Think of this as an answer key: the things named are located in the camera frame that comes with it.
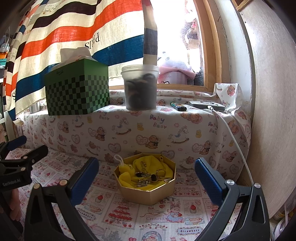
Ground gold ring black stone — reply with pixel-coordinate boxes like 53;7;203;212
151;169;166;182

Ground gold octagonal jewelry box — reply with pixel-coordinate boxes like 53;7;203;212
114;153;176;205

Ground person left hand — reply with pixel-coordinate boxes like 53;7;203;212
8;189;22;221

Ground green checkered tissue box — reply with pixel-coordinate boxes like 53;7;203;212
44;59;110;116

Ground yellow cloth pouch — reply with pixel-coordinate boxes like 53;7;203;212
114;155;174;191

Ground white tissue paper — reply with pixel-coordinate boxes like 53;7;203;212
51;47;95;71

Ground baby bear print cloth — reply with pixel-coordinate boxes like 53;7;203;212
17;83;251;179

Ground dark grey flat device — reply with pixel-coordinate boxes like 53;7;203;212
189;100;225;111

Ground clear plastic jar dark contents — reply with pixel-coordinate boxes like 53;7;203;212
121;64;159;111

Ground green black lighter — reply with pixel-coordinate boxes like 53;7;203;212
170;102;187;111

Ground striped Paris curtain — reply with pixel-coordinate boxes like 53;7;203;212
3;0;158;125

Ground white charging cable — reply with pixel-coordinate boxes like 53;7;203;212
207;105;255;186

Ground wooden window frame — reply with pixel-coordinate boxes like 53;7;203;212
108;0;223;93

